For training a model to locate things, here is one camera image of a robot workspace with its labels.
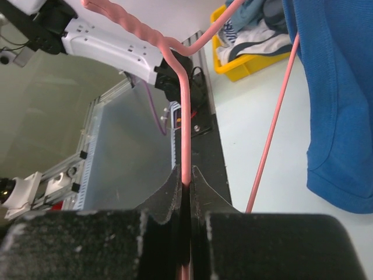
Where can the yellow plastic basket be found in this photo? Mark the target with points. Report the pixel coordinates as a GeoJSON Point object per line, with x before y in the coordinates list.
{"type": "Point", "coordinates": [244, 65]}

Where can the grey-blue printed t-shirt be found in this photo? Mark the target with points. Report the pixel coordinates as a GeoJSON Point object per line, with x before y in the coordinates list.
{"type": "Point", "coordinates": [273, 14]}

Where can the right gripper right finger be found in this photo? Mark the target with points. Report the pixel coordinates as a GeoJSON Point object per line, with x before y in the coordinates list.
{"type": "Point", "coordinates": [203, 199]}

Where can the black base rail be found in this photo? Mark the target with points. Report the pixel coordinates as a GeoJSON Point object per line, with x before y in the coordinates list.
{"type": "Point", "coordinates": [207, 151]}

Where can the pink wire hanger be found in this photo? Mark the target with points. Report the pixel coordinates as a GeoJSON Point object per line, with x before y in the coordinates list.
{"type": "Point", "coordinates": [120, 16]}

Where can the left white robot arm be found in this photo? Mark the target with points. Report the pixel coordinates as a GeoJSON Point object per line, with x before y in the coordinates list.
{"type": "Point", "coordinates": [54, 27]}

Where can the blue tank top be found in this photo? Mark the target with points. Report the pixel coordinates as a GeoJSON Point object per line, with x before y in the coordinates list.
{"type": "Point", "coordinates": [336, 52]}

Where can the white garment with stripes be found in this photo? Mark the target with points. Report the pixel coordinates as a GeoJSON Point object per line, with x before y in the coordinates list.
{"type": "Point", "coordinates": [251, 40]}

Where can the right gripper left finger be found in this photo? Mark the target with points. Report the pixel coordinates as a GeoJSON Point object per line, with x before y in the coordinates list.
{"type": "Point", "coordinates": [159, 243]}

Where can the light teal garment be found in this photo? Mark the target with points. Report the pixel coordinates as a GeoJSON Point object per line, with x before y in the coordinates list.
{"type": "Point", "coordinates": [248, 14]}

